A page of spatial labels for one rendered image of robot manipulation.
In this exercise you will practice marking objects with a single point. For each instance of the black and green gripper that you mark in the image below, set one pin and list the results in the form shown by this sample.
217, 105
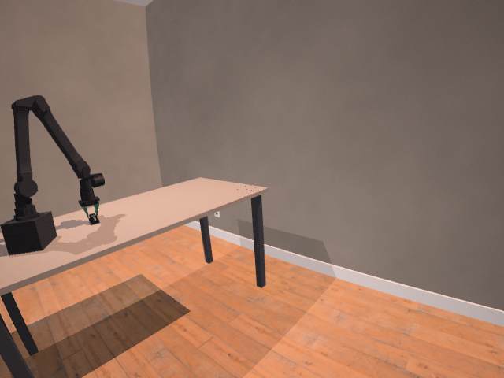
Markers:
89, 200

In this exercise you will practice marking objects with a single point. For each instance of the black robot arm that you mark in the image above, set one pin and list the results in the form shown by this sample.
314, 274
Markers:
25, 185

